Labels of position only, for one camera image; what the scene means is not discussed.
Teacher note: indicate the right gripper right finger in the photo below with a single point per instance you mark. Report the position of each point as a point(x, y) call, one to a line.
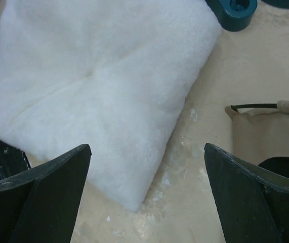
point(252, 200)

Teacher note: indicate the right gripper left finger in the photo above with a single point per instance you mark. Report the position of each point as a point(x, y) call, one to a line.
point(41, 204)

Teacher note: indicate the beige patterned pet cushion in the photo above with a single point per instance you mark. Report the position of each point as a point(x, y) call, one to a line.
point(110, 74)

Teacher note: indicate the teal pet bowl stand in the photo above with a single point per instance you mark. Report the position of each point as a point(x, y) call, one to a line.
point(284, 4)

